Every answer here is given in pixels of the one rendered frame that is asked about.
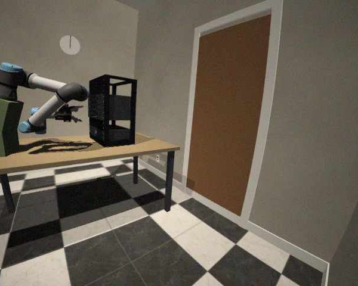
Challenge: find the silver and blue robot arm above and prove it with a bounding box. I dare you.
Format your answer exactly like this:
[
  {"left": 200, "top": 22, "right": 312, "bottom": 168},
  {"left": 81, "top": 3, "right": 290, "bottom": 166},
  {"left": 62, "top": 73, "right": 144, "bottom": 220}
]
[{"left": 0, "top": 63, "right": 89, "bottom": 134}]

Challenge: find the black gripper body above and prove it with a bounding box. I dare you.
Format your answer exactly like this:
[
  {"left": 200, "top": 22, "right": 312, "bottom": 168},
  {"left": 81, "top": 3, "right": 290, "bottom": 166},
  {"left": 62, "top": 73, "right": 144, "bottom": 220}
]
[{"left": 55, "top": 109, "right": 72, "bottom": 122}]

